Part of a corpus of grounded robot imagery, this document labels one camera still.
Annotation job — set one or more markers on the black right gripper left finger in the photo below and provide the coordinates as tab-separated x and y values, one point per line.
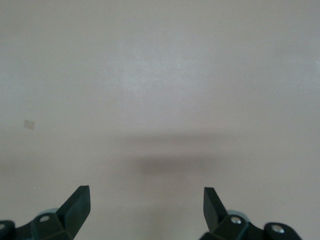
72	215

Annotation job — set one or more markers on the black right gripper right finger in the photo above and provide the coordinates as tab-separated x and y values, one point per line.
215	215

